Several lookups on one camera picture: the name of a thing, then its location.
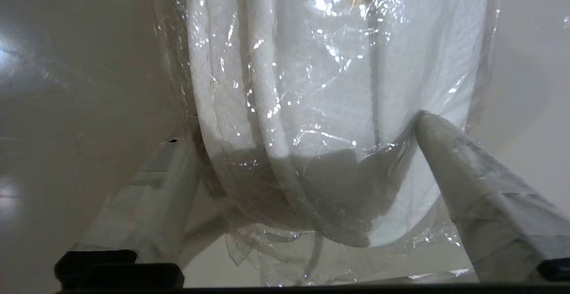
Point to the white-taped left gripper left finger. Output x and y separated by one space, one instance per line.
147 205

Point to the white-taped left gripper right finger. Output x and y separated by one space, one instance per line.
490 196

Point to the white slippers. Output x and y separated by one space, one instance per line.
311 84

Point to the grey glossy cabinet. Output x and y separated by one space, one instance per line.
67 84

